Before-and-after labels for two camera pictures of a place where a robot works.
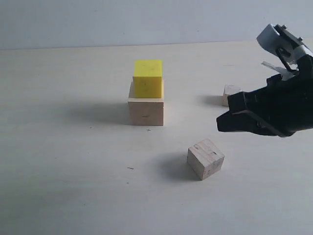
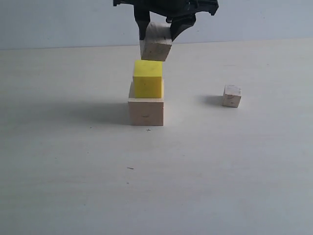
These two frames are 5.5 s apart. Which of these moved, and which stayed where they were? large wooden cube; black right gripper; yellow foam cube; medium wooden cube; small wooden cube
Moved: medium wooden cube; black right gripper
Stayed: small wooden cube; large wooden cube; yellow foam cube
